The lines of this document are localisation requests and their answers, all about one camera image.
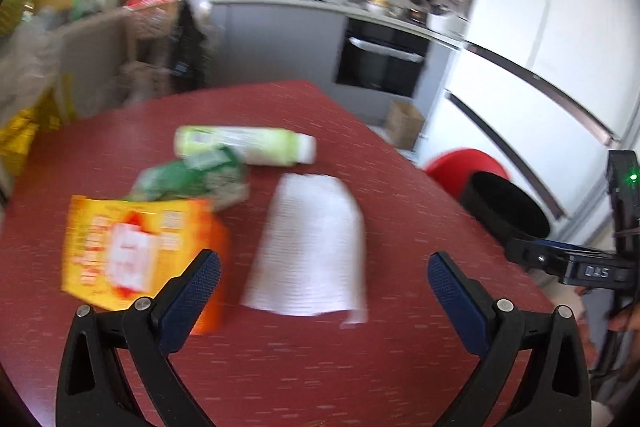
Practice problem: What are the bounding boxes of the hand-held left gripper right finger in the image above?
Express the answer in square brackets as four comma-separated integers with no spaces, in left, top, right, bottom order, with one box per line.
[427,251,593,427]

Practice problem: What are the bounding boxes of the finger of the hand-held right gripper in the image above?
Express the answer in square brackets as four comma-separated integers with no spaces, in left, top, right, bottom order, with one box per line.
[504,234,593,282]

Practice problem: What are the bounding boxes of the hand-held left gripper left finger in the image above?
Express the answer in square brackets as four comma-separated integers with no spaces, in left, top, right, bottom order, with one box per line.
[56,248,222,427]

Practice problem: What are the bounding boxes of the black trash bin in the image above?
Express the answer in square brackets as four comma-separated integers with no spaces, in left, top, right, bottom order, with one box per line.
[459,171,551,253]

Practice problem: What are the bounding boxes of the yellow snack bag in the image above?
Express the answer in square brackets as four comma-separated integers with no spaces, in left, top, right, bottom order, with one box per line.
[60,194,231,337]

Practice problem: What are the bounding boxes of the green packet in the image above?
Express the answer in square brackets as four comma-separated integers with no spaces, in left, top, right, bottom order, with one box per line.
[125,146,251,212]

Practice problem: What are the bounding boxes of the white paper towel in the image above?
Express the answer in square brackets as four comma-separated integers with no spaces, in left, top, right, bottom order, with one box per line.
[241,173,370,327]

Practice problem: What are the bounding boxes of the green-white plastic bottle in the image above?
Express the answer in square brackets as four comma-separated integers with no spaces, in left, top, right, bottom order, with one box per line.
[173,125,317,166]

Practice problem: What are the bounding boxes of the person's right hand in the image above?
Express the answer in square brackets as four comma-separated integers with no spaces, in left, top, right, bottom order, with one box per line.
[575,287,640,380]

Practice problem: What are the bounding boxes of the red stool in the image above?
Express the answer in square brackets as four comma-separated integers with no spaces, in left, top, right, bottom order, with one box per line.
[424,148,511,202]

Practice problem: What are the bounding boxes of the cardboard box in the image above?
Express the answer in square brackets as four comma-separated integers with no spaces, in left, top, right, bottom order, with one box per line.
[384,101,426,151]

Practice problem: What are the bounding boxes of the white refrigerator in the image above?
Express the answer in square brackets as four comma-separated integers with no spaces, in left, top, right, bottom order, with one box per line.
[425,0,640,238]

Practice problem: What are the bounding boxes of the gold foil bag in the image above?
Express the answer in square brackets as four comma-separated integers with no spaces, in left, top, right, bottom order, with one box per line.
[0,92,66,178]

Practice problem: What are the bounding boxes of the white rice cooker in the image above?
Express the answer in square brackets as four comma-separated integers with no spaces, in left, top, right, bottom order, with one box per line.
[430,12,471,38]

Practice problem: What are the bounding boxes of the black built-in oven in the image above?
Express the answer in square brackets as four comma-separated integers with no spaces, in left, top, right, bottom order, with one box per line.
[335,17,432,98]

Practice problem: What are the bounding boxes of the black hanging bag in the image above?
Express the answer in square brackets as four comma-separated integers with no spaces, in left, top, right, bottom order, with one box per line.
[170,2,211,90]

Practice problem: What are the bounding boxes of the grey lower cabinets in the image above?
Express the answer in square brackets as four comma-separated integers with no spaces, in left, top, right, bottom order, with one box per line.
[207,0,453,108]

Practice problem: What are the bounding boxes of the beige trolley basket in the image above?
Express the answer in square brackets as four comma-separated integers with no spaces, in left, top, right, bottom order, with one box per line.
[125,0,181,40]

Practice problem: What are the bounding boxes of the clear plastic bag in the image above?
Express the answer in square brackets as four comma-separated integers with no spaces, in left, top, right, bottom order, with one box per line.
[0,7,66,122]

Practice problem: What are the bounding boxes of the green plastic basket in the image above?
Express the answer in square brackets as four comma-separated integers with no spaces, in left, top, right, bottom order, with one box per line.
[0,0,31,32]

